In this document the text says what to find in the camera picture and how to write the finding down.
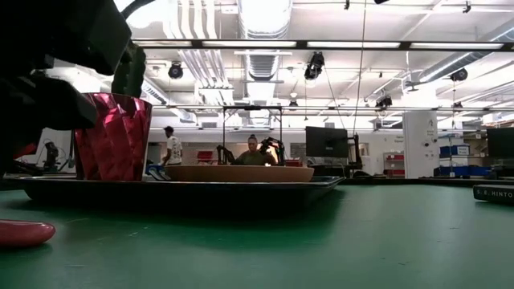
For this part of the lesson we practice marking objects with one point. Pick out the red faceted cup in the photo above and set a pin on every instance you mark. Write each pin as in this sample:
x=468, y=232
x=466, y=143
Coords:
x=116, y=136

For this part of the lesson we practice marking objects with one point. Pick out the peach round plate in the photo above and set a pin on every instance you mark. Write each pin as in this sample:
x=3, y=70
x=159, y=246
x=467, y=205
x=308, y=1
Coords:
x=241, y=173

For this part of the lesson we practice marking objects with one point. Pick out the background black robot arm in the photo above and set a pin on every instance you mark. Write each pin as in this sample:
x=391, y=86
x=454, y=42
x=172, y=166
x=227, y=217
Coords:
x=225, y=154
x=275, y=146
x=51, y=154

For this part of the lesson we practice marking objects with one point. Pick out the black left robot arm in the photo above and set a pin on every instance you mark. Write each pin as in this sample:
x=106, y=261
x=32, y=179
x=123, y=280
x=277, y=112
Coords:
x=60, y=32

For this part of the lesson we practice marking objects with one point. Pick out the dark rectangular serving tray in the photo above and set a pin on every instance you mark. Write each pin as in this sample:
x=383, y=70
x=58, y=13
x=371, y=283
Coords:
x=180, y=196

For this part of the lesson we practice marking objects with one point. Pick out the green cactus plant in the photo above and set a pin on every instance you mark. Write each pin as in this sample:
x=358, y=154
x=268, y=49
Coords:
x=130, y=76

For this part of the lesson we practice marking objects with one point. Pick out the standing person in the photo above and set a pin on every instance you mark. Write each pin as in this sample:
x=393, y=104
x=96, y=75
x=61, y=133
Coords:
x=173, y=148

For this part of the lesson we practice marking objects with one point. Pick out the red storage bin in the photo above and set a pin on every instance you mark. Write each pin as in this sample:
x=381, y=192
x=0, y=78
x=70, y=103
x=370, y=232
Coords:
x=205, y=155

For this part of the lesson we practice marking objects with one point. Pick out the seated person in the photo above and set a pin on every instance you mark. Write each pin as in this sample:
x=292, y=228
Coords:
x=253, y=157

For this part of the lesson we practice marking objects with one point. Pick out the green table mat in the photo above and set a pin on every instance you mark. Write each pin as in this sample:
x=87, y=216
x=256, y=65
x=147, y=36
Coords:
x=281, y=249

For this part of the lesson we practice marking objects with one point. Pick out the black computer monitor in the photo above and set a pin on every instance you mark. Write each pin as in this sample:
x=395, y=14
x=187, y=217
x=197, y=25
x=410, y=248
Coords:
x=326, y=141
x=501, y=142

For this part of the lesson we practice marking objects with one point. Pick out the shelf with red bins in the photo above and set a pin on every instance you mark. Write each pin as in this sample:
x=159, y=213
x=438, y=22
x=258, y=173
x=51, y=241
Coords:
x=395, y=157

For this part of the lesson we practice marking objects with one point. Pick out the white square pillar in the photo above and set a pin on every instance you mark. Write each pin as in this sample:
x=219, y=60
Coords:
x=419, y=144

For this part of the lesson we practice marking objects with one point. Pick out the blue storage bin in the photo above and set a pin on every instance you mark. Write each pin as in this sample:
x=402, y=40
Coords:
x=454, y=151

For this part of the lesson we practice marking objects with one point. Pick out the row of blue bins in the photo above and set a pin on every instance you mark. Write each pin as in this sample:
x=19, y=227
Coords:
x=462, y=171

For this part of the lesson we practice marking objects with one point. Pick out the black paperback book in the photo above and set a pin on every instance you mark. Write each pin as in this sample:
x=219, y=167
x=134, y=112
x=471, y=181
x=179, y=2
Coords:
x=494, y=194

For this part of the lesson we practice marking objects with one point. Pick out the black ceiling camera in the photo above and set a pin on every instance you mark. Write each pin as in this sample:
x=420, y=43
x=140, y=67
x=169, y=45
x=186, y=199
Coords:
x=459, y=75
x=175, y=71
x=314, y=66

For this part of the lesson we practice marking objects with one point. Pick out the background black robot frame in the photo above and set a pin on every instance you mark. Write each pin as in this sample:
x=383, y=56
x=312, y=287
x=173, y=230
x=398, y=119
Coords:
x=252, y=107

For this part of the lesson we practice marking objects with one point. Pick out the silver ventilation duct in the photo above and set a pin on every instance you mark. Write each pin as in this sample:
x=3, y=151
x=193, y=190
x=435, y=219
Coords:
x=263, y=24

